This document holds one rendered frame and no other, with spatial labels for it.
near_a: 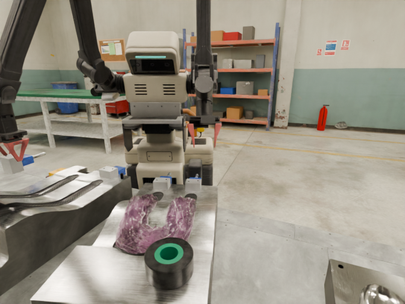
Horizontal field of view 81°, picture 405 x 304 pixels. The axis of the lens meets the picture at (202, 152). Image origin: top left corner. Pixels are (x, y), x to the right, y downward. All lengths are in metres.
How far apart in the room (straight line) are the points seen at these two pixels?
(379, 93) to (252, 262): 5.70
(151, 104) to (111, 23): 6.66
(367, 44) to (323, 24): 0.94
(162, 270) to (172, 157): 0.80
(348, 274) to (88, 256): 0.48
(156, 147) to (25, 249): 0.68
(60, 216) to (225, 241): 0.42
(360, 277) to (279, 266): 0.16
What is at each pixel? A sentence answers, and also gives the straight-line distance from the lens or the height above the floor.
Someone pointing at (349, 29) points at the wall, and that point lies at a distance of 6.01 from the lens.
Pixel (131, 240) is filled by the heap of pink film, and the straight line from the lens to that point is 0.54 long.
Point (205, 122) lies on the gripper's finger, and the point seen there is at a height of 1.07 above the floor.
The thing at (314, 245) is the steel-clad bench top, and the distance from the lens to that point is 0.72.
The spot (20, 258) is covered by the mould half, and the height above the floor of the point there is 0.85.
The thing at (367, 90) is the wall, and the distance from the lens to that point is 6.07.
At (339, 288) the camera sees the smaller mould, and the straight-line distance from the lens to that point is 0.53.
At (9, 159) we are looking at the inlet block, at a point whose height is 0.96.
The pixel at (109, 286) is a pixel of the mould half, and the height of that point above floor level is 0.91.
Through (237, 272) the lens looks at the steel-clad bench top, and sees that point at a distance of 0.60.
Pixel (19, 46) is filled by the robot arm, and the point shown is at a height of 1.29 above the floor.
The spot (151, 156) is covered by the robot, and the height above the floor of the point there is 0.84.
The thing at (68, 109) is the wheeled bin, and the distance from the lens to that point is 8.31.
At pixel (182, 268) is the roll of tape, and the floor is 0.94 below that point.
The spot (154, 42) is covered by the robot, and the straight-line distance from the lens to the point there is 1.05.
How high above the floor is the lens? 1.23
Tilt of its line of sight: 19 degrees down
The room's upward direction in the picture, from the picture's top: straight up
